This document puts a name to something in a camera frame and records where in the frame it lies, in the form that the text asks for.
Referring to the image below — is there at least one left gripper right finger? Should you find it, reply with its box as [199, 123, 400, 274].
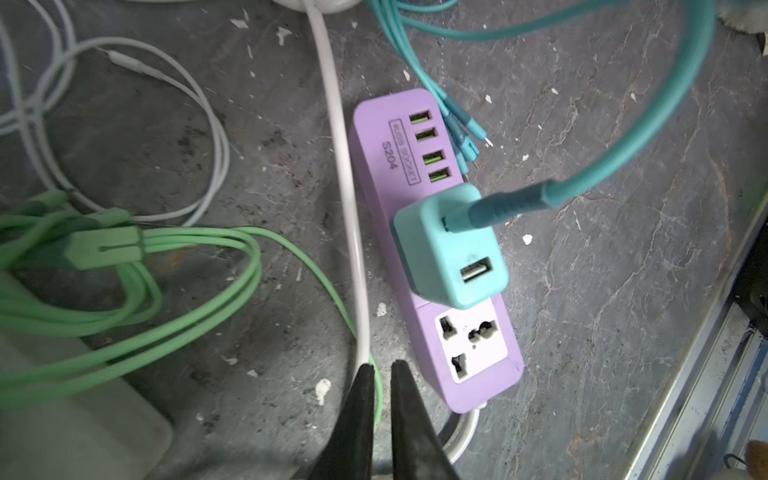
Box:
[391, 360, 459, 480]

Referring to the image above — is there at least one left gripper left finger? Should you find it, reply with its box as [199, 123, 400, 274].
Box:
[308, 364, 376, 479]

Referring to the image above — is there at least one purple power strip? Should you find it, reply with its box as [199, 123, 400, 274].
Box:
[349, 89, 524, 414]

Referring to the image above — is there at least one teal charger plug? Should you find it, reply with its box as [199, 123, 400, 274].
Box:
[391, 183, 510, 309]

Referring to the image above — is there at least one white pastel power strip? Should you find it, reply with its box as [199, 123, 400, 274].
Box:
[0, 269, 175, 480]

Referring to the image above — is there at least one green charger cable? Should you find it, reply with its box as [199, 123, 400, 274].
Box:
[0, 190, 385, 430]

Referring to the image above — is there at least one teal cable bundle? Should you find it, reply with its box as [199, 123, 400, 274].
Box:
[365, 0, 718, 235]

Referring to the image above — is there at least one white coiled power cord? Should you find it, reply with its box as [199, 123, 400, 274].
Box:
[272, 0, 481, 466]

